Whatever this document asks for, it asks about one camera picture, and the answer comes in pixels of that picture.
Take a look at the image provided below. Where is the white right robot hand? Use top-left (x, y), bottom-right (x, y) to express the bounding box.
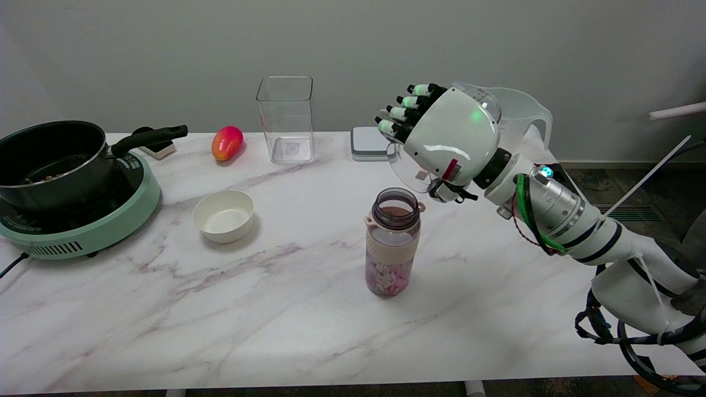
top-left (375, 83), bottom-right (514, 203)

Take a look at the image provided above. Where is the small clear measuring cup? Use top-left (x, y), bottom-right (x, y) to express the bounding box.
top-left (386, 142), bottom-right (443, 194)

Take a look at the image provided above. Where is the large clear measuring jug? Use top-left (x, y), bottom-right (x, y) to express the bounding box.
top-left (452, 81), bottom-right (553, 162)

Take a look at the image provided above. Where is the purple water bottle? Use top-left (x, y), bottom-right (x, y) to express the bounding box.
top-left (364, 187), bottom-right (426, 298)

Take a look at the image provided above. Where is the grey white kitchen scale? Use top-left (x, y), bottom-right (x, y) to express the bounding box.
top-left (350, 126), bottom-right (392, 162)

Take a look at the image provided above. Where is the clear square plastic container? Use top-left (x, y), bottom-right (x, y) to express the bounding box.
top-left (256, 76), bottom-right (317, 164)

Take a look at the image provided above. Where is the floor vent grille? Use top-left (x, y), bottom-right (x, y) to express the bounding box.
top-left (598, 204), bottom-right (662, 223)

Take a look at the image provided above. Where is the red orange toy mango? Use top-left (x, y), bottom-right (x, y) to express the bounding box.
top-left (211, 126), bottom-right (244, 162)

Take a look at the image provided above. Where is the white tube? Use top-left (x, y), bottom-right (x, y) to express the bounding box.
top-left (649, 102), bottom-right (706, 121)

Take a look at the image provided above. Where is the white bowl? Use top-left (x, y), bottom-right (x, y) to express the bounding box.
top-left (192, 190), bottom-right (255, 244)

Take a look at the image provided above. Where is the small white black device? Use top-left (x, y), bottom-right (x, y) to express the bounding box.
top-left (132, 127), bottom-right (177, 160)

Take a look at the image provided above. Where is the green induction cooker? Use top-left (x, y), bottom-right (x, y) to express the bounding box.
top-left (0, 150), bottom-right (161, 260)

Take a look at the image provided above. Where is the black saucepan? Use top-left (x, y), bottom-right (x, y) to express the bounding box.
top-left (0, 120), bottom-right (189, 213)

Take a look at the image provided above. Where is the green cable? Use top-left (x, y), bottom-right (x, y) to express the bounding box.
top-left (515, 173), bottom-right (569, 255)

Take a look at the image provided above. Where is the black cable bundle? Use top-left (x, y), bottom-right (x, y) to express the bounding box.
top-left (575, 264), bottom-right (706, 395)

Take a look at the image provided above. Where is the black power cord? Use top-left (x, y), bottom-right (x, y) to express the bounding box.
top-left (0, 253), bottom-right (28, 279)

